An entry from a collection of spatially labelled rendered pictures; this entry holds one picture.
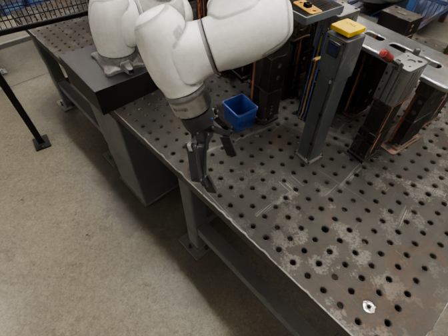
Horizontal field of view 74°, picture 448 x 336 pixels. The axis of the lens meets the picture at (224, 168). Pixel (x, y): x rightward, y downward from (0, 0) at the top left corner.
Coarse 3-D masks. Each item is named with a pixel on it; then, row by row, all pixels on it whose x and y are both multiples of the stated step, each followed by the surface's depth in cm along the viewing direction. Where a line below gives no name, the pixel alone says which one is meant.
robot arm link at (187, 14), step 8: (136, 0) 114; (144, 0) 109; (152, 0) 107; (160, 0) 107; (168, 0) 108; (176, 0) 110; (184, 0) 118; (144, 8) 110; (176, 8) 111; (184, 8) 117; (184, 16) 117; (192, 16) 121
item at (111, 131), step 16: (96, 112) 146; (112, 128) 138; (112, 144) 157; (128, 144) 138; (128, 160) 148; (144, 160) 152; (128, 176) 170; (144, 176) 159; (160, 176) 168; (176, 176) 179; (144, 192) 167; (160, 192) 177
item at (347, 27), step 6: (336, 24) 73; (342, 24) 73; (348, 24) 73; (354, 24) 73; (360, 24) 73; (336, 30) 72; (342, 30) 71; (348, 30) 70; (354, 30) 70; (360, 30) 71; (348, 36) 70
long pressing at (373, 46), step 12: (372, 24) 108; (384, 36) 102; (396, 36) 102; (372, 48) 96; (384, 48) 97; (408, 48) 97; (384, 60) 94; (432, 60) 92; (444, 60) 92; (432, 72) 88; (444, 72) 88; (432, 84) 85; (444, 84) 83
